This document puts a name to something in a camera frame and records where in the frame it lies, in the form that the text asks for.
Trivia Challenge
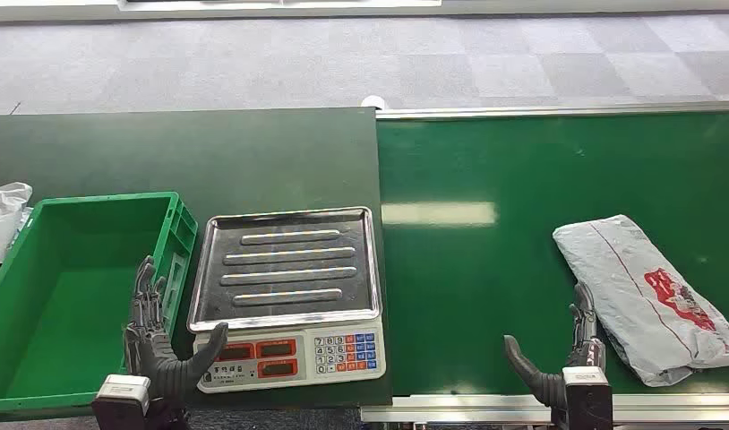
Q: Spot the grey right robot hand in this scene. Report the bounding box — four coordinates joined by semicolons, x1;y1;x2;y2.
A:
503;281;607;410

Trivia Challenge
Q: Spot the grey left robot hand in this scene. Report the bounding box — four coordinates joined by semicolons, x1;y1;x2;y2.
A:
123;255;229;410

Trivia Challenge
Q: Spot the grey plastic mailer package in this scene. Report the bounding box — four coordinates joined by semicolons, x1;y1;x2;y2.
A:
552;214;729;388

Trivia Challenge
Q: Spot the green plastic basket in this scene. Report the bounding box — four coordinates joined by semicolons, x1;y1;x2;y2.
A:
0;191;199;417

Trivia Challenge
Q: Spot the electronic weighing scale steel pan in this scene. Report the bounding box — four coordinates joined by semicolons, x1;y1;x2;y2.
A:
186;206;388;395

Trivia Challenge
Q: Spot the white plastic bag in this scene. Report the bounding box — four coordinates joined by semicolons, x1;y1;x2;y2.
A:
0;182;34;280

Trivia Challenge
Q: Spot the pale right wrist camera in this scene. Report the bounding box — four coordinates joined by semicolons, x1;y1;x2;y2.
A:
561;365;613;430

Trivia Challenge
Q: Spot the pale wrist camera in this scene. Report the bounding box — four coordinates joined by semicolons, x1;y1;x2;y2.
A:
561;365;613;430
91;374;152;430

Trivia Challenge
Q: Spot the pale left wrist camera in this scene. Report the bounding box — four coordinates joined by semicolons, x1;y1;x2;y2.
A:
91;374;152;430

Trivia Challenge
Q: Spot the green conveyor belt aluminium frame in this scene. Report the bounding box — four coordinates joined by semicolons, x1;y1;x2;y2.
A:
361;100;729;426

